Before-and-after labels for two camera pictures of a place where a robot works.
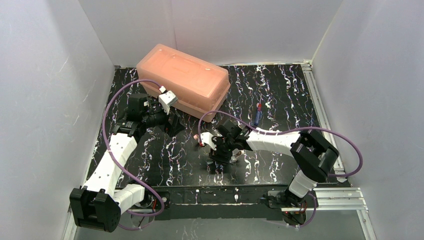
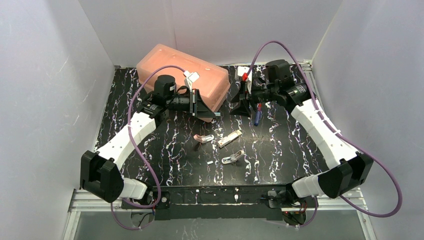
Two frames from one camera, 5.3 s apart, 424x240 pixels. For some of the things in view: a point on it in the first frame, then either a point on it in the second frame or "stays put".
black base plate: (216, 202) stays put
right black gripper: (219, 152) → (248, 94)
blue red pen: (259, 114) stays put
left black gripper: (171, 120) → (192, 102)
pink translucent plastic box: (202, 89) stays put
